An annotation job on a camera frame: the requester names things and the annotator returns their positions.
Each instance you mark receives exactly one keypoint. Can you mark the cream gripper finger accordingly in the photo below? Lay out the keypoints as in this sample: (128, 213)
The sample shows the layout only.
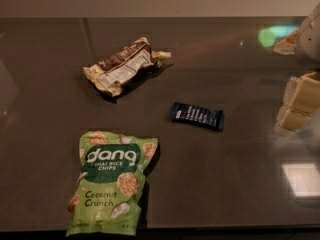
(289, 121)
(302, 94)

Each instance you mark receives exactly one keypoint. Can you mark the dark blue rxbar wrapper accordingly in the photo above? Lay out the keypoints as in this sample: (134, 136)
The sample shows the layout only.
(199, 116)

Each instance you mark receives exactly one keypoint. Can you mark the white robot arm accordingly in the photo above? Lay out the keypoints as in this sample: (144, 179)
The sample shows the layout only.
(304, 43)

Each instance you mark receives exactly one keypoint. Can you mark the brown crumpled chip bag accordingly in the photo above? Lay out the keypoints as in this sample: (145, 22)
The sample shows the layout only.
(110, 75)

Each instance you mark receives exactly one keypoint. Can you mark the green dang rice chips bag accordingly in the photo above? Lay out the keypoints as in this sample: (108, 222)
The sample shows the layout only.
(110, 184)

